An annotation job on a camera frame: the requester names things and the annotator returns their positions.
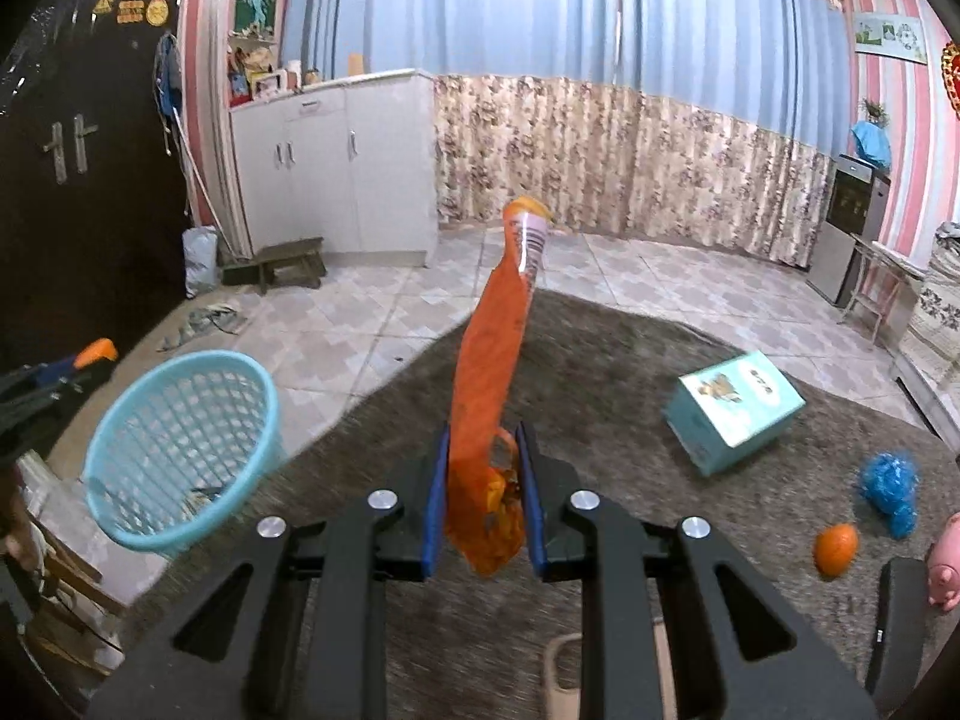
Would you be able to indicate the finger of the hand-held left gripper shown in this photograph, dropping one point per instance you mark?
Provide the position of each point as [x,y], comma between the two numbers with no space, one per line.
[56,373]

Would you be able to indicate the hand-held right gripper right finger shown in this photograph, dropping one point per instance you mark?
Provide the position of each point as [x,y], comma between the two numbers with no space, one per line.
[531,517]

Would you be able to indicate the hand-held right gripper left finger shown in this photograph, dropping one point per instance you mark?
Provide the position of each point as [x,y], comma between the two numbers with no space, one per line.
[433,525]

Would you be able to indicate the orange snack wrapper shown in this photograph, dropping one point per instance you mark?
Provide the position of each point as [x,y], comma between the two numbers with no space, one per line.
[487,360]

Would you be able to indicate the light blue plastic basket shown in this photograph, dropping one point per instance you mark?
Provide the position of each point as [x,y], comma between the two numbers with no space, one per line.
[259,420]

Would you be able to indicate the black door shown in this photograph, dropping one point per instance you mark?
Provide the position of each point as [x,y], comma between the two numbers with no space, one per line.
[75,240]

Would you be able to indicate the grey floor rag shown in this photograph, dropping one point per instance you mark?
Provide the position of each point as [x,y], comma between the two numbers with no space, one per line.
[206,319]

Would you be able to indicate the cardboard stack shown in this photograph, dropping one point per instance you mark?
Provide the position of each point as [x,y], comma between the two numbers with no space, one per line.
[67,600]

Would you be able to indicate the grey shaggy rug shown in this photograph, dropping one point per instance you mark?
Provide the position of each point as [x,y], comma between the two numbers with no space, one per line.
[615,360]

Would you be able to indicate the white plastic bag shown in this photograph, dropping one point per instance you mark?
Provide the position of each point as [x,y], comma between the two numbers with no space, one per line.
[199,262]

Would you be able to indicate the light blue cardboard box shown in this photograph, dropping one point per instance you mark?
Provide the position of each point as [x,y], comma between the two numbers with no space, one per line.
[735,405]

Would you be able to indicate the mop stick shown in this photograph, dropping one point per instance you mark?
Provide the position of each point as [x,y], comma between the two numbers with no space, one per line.
[199,180]

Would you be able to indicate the dark wooden stool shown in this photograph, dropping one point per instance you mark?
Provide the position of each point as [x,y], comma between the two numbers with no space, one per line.
[289,251]

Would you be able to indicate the blue hanging cloth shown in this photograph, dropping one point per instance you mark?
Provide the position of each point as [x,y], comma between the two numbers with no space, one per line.
[169,82]

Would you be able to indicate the crumpled blue plastic bag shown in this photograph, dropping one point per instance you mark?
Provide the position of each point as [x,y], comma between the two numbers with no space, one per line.
[889,487]

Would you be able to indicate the white cabinet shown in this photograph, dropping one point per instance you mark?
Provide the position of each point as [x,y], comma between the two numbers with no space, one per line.
[375,165]

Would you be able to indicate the orange square sticker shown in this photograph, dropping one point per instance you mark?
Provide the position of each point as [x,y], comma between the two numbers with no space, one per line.
[131,12]

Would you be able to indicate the yellow triangle sticker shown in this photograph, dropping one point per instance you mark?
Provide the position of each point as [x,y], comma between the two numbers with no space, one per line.
[105,6]

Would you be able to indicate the yellow round sticker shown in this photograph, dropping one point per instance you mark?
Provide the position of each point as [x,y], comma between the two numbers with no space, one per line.
[158,10]

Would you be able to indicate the black flat case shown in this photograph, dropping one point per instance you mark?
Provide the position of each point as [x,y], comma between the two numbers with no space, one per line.
[900,630]

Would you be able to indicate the pink piggy bank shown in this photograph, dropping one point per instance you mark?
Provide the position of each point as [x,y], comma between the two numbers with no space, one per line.
[946,562]

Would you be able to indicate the folding table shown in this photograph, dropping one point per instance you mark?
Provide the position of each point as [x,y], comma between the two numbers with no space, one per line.
[889,255]

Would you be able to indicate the sofa with patterned cover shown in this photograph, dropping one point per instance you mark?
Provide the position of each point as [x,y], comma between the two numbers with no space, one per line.
[937,315]

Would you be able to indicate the blue floral curtain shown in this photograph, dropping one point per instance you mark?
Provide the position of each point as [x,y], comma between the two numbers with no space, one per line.
[600,52]

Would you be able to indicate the blue cloth cover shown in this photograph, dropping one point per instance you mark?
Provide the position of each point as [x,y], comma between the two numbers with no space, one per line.
[874,142]

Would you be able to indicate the small potted plant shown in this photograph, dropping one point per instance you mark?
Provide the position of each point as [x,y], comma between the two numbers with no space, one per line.
[874,111]

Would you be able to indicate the white picture frame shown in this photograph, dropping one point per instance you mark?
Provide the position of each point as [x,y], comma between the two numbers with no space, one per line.
[270,82]

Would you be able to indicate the framed wall picture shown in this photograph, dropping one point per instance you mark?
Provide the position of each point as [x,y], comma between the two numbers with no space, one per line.
[889,37]

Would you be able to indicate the red heart wall decoration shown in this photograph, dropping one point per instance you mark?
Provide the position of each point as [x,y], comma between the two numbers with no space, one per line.
[954,79]

